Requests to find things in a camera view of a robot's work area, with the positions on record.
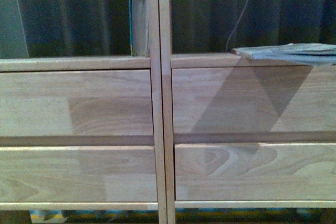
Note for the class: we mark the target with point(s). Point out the wooden shelf unit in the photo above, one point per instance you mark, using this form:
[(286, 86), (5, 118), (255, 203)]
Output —
[(18, 212), (227, 59)]

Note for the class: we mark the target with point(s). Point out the left wooden shelf unit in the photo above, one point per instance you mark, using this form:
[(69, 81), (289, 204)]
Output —
[(18, 212)]

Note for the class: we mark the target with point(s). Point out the left upper wooden drawer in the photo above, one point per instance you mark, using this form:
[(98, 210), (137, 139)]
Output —
[(76, 103)]

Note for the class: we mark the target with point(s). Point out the wooden drawer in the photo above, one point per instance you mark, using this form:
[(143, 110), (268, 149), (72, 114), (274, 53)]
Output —
[(257, 171), (253, 99), (78, 174), (76, 103)]

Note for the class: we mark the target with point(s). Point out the right lower wooden drawer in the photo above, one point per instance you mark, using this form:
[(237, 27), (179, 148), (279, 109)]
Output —
[(257, 171)]

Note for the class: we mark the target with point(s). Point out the worn paperback book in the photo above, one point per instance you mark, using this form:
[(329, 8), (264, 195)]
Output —
[(313, 54)]

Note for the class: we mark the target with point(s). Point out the right wooden shelf unit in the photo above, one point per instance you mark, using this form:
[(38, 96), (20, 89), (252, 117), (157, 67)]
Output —
[(227, 59)]

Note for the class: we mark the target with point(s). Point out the dark curtain backdrop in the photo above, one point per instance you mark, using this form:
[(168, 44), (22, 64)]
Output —
[(66, 28)]

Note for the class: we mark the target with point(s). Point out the left lower wooden drawer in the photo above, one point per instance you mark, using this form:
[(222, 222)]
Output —
[(78, 174)]

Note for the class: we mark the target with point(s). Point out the right upper wooden drawer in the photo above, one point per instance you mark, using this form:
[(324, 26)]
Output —
[(253, 99)]

